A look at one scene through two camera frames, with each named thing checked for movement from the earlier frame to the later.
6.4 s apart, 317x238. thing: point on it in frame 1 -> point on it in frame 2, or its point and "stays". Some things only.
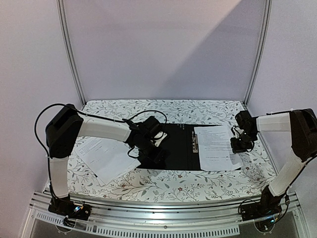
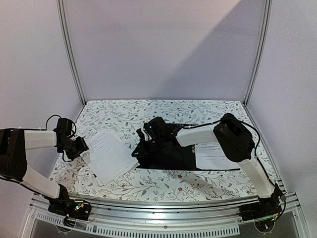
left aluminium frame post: (60, 6) stays
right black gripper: (240, 145) -> (145, 136)
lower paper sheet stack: (108, 159) stays
